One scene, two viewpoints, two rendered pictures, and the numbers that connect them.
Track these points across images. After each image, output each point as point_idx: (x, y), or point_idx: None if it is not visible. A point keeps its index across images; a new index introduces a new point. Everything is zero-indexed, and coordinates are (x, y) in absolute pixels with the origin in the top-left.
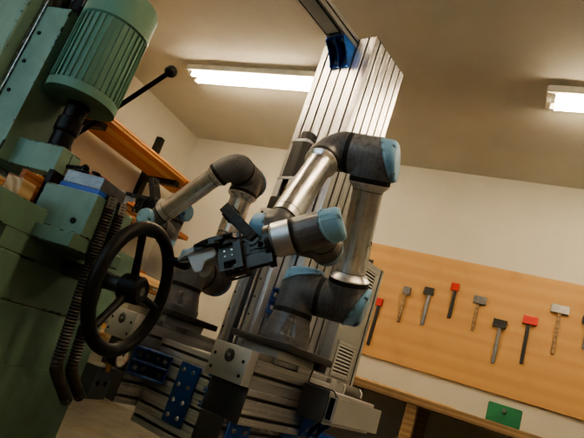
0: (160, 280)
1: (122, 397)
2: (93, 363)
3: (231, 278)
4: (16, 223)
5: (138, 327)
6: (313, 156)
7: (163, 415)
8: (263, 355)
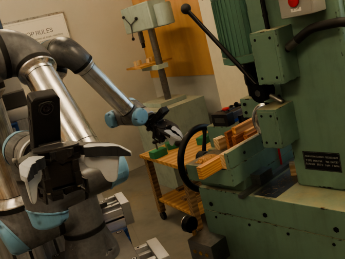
0: (184, 158)
1: None
2: (204, 232)
3: (159, 142)
4: None
5: (193, 183)
6: (95, 63)
7: None
8: (106, 198)
